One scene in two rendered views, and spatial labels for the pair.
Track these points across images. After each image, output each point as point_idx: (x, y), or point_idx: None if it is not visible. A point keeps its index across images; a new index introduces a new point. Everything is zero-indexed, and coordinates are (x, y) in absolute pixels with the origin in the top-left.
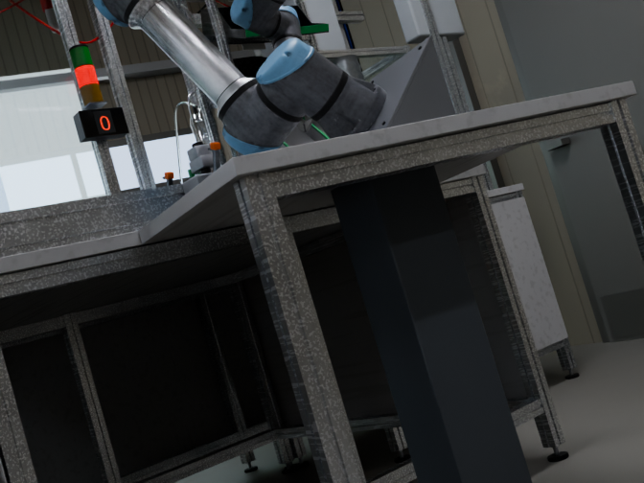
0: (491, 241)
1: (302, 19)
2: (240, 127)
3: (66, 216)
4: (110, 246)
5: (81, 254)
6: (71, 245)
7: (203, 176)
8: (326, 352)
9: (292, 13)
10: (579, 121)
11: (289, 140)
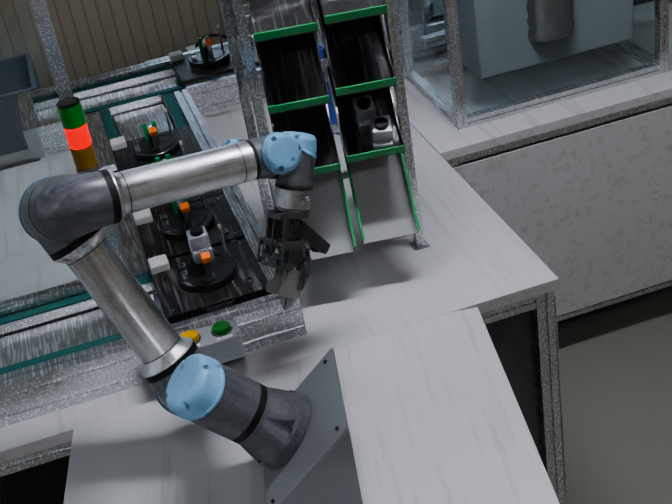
0: (539, 359)
1: (381, 28)
2: (160, 399)
3: (9, 396)
4: (42, 447)
5: (13, 457)
6: (2, 452)
7: None
8: None
9: (303, 151)
10: None
11: (318, 213)
